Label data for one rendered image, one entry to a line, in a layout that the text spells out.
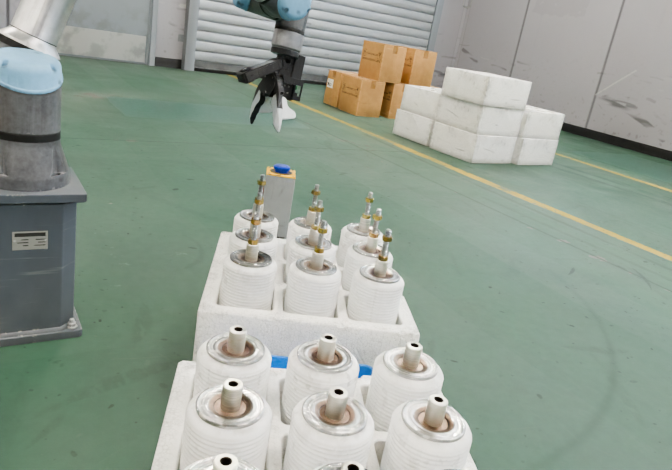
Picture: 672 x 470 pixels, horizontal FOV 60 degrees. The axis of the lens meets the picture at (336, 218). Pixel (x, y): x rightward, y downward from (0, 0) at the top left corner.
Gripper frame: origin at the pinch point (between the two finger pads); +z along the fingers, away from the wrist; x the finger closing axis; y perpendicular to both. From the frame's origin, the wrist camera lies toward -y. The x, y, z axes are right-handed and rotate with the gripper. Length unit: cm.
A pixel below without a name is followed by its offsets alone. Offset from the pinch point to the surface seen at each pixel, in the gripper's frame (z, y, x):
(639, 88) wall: -105, 496, 192
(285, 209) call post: 17.3, 3.7, -13.7
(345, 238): 18.2, 7.7, -34.1
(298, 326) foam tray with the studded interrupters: 30, -13, -54
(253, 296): 27, -20, -48
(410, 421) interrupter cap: 25, -21, -90
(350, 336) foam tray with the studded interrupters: 30, -5, -58
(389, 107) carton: -28, 252, 263
